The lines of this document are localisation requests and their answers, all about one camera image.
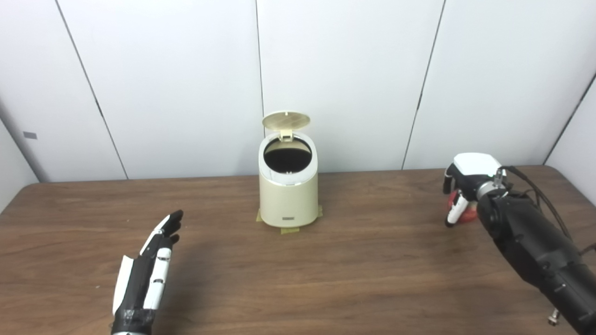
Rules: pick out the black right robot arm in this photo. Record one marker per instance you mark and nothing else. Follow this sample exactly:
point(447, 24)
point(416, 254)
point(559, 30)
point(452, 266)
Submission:
point(535, 246)

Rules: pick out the cream round bin lid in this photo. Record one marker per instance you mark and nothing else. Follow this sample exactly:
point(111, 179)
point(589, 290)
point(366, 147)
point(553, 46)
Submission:
point(286, 121)

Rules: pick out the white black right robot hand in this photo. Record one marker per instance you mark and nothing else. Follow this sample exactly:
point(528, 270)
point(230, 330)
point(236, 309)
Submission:
point(475, 170)

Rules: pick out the red apple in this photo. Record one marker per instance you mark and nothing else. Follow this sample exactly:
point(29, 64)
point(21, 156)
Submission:
point(469, 215)

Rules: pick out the cream-colored bin body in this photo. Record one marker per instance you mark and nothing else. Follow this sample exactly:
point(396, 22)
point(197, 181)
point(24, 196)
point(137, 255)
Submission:
point(288, 200)

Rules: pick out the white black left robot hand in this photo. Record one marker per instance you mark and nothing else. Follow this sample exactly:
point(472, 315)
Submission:
point(139, 284)

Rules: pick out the grey wall sticker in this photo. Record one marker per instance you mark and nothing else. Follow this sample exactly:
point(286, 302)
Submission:
point(30, 135)

